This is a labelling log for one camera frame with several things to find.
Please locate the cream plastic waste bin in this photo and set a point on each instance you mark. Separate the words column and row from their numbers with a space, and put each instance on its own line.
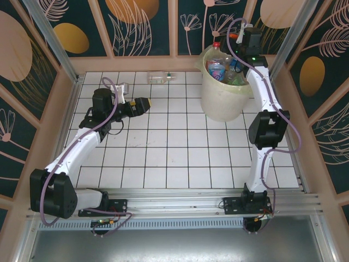
column 221, row 103

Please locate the aluminium side rail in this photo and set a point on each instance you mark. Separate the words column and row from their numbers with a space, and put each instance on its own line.
column 71, row 109
column 298, row 174

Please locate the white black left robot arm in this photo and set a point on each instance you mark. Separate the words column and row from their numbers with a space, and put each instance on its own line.
column 73, row 152

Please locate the grey metal sheet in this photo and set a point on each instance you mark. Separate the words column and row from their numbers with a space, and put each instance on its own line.
column 177, row 245

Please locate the aluminium corner post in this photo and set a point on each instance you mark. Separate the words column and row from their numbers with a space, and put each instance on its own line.
column 289, row 41
column 54, row 46

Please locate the clear bottle green cap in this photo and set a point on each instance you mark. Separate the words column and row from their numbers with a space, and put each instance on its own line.
column 159, row 77

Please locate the cream trash bin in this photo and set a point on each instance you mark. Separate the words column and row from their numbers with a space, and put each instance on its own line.
column 202, row 65

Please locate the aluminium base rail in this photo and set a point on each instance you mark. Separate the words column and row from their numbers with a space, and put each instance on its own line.
column 177, row 200

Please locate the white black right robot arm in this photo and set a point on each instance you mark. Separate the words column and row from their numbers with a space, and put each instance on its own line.
column 259, row 172

